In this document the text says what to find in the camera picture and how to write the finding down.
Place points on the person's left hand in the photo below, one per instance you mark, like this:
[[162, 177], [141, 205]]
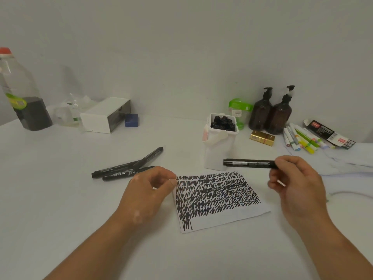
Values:
[[142, 198]]

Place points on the person's right hand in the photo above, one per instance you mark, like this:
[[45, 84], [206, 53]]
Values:
[[303, 195]]

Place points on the thin black marker pen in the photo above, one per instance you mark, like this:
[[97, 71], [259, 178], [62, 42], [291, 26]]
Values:
[[97, 174]]

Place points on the white paper with black scribbles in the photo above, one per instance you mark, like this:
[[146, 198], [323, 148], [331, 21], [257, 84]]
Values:
[[227, 215]]

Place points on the bundle of black markers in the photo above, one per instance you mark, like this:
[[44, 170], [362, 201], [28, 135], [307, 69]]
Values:
[[223, 123]]

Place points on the person's left forearm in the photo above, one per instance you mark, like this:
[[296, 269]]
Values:
[[90, 253]]

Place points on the person's right forearm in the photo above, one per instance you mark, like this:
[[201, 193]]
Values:
[[338, 250]]

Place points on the pile of loose white sheets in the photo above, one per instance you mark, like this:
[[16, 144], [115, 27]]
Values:
[[344, 163]]

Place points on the bunch of pastel highlighter pens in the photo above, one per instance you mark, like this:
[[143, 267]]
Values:
[[306, 141]]

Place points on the black and red cardboard box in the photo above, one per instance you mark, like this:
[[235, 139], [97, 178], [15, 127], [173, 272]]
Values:
[[326, 129]]

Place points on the small gold box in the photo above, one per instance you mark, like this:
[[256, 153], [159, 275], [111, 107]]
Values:
[[262, 138]]

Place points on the small blue box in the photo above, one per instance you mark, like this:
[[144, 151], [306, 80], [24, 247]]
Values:
[[131, 120]]

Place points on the brown pump bottle white neck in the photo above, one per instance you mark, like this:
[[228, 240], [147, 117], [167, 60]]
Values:
[[278, 118]]

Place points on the white box with grey front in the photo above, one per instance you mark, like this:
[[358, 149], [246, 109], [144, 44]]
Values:
[[93, 120]]

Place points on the clear jar with green lid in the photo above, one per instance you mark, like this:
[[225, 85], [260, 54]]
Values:
[[240, 104]]

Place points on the clear bottle with dark liquid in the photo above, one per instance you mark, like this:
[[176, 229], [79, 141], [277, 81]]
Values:
[[35, 116]]

